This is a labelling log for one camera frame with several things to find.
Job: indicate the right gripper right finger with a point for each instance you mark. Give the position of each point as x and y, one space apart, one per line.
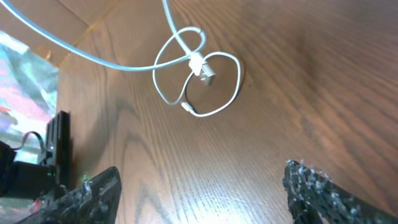
313 198

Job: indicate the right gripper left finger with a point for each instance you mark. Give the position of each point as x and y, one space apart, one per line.
95 201

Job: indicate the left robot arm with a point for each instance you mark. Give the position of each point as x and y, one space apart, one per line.
23 180

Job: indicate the cardboard box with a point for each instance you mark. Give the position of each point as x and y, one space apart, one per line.
69 20

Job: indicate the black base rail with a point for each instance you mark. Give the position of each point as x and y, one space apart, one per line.
57 156

